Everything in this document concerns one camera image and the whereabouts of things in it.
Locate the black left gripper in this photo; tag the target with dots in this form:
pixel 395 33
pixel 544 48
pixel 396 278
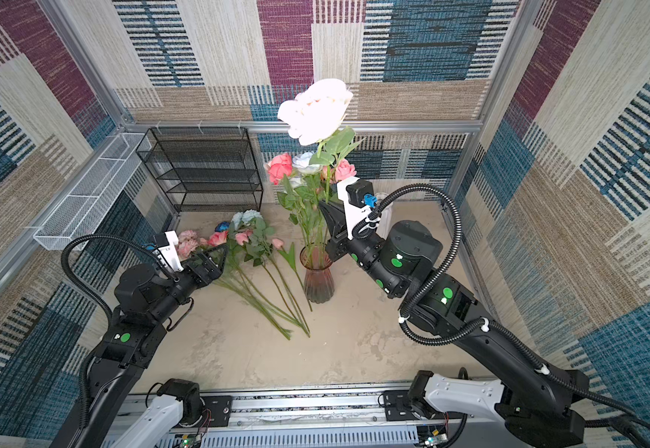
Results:
pixel 211 272

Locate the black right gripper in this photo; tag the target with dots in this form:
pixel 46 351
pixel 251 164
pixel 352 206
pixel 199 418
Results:
pixel 344 240

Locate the red glass vase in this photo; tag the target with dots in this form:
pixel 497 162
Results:
pixel 318 282

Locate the pink rose spray stem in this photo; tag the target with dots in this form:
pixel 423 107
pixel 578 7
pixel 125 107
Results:
pixel 279 171

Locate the white rose stem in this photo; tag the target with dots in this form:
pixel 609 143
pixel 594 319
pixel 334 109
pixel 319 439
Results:
pixel 306 184

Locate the large pale pink peony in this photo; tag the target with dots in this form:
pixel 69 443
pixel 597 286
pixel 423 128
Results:
pixel 315 120

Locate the white ribbed ceramic vase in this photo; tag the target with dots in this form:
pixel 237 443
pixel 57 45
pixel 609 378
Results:
pixel 385 222

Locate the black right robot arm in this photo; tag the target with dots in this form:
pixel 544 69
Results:
pixel 537 402

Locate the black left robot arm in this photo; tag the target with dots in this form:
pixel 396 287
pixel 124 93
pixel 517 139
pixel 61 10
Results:
pixel 148 294

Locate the pile of artificial flowers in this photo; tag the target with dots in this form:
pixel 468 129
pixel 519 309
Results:
pixel 246 234

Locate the pink tulip with leaves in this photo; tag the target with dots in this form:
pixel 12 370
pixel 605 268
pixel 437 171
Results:
pixel 278 249

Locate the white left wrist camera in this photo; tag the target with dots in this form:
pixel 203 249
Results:
pixel 164 246

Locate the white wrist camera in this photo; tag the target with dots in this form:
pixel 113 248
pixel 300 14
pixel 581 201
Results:
pixel 359 201
pixel 164 246

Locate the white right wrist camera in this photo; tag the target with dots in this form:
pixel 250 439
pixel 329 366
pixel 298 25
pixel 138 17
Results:
pixel 359 201

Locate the black wire shelf rack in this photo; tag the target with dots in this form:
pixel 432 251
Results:
pixel 203 169

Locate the white wire mesh basket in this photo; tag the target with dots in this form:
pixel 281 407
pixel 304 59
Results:
pixel 87 203

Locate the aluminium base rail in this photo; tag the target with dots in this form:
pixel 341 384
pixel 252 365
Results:
pixel 370 415

